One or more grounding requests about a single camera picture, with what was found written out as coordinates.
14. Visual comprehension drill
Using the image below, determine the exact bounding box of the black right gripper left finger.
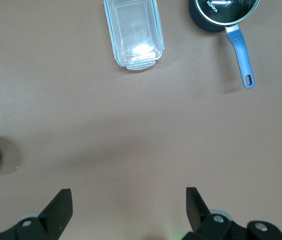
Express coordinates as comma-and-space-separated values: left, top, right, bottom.
0, 188, 73, 240

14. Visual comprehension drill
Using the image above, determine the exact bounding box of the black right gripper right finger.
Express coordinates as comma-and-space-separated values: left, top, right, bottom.
182, 187, 282, 240

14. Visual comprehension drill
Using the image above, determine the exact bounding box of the clear plastic food container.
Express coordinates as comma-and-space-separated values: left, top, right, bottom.
103, 0, 166, 71

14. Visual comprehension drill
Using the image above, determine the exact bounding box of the black saucepan with blue handle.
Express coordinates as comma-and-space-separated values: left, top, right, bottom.
188, 0, 261, 90

